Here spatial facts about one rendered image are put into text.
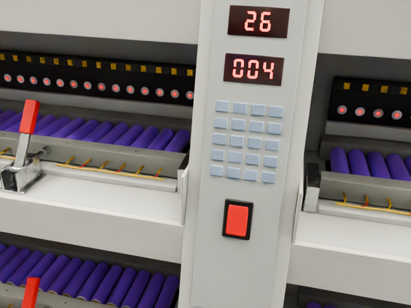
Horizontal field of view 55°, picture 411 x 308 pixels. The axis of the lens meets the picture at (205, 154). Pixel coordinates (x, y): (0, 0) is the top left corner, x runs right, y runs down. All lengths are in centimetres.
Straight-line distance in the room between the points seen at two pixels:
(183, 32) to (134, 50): 23
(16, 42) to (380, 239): 54
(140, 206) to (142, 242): 3
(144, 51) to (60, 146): 18
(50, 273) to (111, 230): 22
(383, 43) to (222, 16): 12
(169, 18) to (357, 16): 15
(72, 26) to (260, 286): 28
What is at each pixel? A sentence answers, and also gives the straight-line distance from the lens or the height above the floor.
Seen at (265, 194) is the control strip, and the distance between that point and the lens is 33.
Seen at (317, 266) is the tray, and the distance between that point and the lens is 36.
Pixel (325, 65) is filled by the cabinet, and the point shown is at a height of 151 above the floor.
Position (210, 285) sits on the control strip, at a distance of 37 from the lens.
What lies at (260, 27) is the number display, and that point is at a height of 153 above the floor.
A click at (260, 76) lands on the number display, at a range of 32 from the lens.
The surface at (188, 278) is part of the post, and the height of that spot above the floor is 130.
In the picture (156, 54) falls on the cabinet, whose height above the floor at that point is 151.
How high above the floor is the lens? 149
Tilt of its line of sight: 12 degrees down
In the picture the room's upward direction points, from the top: 5 degrees clockwise
